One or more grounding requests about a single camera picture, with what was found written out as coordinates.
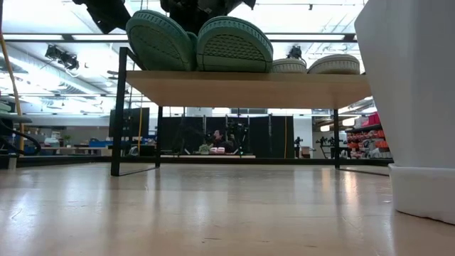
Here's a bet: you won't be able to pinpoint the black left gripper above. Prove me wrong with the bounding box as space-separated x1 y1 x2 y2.
159 0 257 36

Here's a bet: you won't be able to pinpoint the green rubber slide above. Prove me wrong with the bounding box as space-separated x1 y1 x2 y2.
124 9 198 73
196 15 275 74

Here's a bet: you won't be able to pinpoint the grey rubber slide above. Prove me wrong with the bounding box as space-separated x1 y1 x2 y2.
271 57 308 75
306 53 361 75

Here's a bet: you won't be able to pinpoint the wooden shelf black metal legs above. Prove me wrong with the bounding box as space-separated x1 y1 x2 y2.
110 46 373 178

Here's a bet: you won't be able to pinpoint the black ceiling device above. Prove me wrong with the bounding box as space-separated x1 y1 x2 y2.
286 45 304 60
44 43 80 70

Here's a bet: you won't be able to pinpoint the black background robot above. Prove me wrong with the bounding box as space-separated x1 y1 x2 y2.
227 119 250 157

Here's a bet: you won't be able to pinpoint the person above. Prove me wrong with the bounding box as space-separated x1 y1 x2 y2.
208 129 236 154

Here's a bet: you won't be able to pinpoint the black partition panels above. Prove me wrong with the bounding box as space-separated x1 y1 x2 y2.
159 114 296 160

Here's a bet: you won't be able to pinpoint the black background stand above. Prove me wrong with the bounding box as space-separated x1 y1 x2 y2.
293 136 304 159

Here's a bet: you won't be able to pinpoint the black background robot stands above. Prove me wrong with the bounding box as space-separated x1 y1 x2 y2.
315 136 353 159

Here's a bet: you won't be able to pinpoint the red orange storage rack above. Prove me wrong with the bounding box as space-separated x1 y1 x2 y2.
345 112 393 160

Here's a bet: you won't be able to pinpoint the white plant pot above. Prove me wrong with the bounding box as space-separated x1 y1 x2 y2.
353 0 455 226

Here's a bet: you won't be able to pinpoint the black aluminium table frame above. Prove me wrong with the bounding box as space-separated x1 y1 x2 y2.
0 153 395 169

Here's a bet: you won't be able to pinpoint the yellow cable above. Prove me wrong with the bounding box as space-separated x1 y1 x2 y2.
0 30 26 152

